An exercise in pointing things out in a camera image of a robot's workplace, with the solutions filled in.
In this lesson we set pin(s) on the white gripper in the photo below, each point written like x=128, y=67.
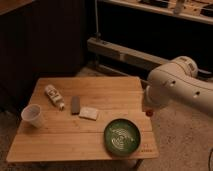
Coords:
x=147, y=107

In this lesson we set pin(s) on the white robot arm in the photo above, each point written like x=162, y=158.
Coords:
x=199, y=99

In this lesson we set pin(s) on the green ceramic bowl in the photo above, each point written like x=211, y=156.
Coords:
x=121, y=137

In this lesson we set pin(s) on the beige sponge block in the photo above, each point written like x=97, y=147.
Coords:
x=89, y=113

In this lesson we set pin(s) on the long grey shelf beam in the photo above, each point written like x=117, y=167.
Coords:
x=126, y=53

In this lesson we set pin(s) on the dark grey rectangular block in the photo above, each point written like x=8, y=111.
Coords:
x=75, y=105

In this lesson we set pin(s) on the wooden folding table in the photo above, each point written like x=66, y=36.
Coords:
x=66, y=137

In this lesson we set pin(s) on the metal vertical pole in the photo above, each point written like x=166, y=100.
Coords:
x=97, y=21

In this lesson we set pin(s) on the white squeeze bottle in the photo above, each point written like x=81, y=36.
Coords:
x=55, y=97

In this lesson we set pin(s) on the upper wooden shelf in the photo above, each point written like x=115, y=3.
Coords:
x=184, y=9

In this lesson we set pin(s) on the clear plastic cup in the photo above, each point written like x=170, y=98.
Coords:
x=33, y=115

